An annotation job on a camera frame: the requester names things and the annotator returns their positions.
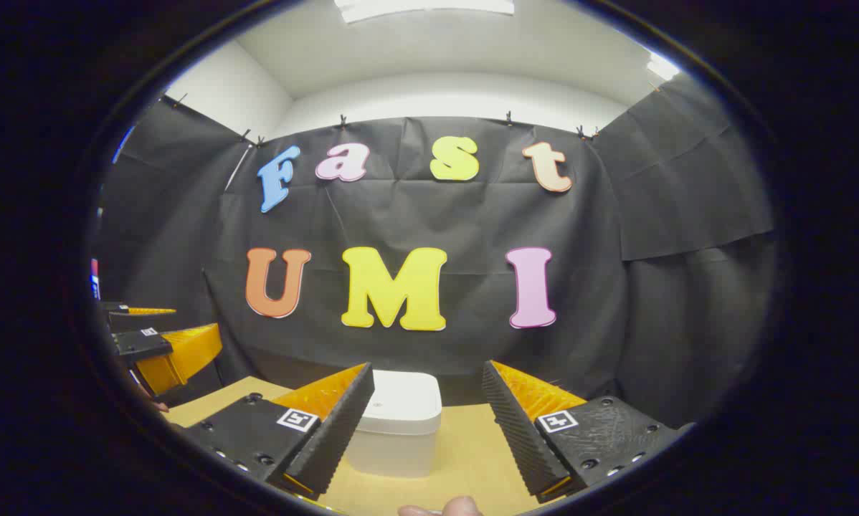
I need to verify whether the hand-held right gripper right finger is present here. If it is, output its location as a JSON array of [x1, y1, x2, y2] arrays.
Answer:
[[481, 360, 696, 504]]

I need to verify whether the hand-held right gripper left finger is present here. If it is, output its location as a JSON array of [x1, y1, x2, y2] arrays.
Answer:
[[179, 362, 376, 502]]

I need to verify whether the white desktop garbage bin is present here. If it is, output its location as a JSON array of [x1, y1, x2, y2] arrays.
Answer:
[[343, 370, 443, 479]]

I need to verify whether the wooden desktop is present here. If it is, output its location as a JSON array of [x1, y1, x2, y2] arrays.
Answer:
[[164, 376, 566, 516]]

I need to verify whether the black backdrop cloth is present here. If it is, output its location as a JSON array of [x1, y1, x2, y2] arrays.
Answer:
[[92, 72, 778, 431]]

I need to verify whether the ceiling light panel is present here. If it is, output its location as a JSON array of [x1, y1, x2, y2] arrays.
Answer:
[[647, 52, 681, 81], [334, 0, 516, 24]]

